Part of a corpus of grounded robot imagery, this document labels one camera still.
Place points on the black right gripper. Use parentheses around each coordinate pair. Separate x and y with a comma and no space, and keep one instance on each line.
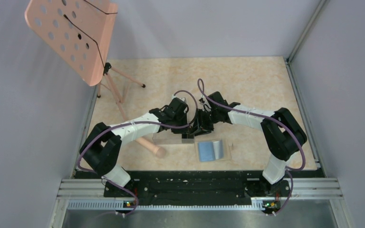
(201,127)

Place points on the clear plastic box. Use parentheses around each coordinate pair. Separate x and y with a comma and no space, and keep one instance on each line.
(168,138)

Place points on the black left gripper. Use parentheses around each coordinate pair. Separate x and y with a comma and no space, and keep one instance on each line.
(180,130)

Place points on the aluminium frame rail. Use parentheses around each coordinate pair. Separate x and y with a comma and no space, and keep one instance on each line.
(81,204)

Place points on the pink perforated music stand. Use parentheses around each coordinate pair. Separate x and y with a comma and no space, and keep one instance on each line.
(80,32)

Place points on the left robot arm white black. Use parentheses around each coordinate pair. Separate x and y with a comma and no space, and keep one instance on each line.
(102,146)

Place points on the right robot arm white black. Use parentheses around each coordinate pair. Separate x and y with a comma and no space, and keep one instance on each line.
(283,134)

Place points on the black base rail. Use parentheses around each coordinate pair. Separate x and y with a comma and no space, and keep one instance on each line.
(206,188)

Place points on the pink wooden cylinder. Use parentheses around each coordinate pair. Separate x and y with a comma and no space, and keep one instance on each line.
(156,150)

